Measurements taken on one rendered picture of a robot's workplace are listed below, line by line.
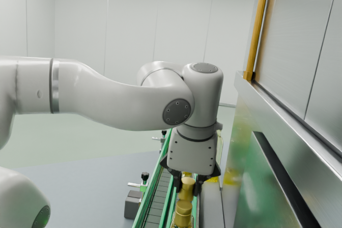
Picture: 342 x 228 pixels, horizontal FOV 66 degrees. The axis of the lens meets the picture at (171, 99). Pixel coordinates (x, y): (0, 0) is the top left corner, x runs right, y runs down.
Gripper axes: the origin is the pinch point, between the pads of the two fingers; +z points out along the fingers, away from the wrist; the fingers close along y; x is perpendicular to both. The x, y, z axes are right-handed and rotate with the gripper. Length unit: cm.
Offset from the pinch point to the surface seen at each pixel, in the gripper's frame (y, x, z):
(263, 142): -13.3, 0.9, -15.4
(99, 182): 44, -45, 56
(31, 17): 375, -460, 89
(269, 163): -12.5, 9.9, -17.8
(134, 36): 182, -546, 129
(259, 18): -12.8, -34.7, -31.7
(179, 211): 0.7, 7.7, 0.1
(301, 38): -15.1, -1.9, -35.0
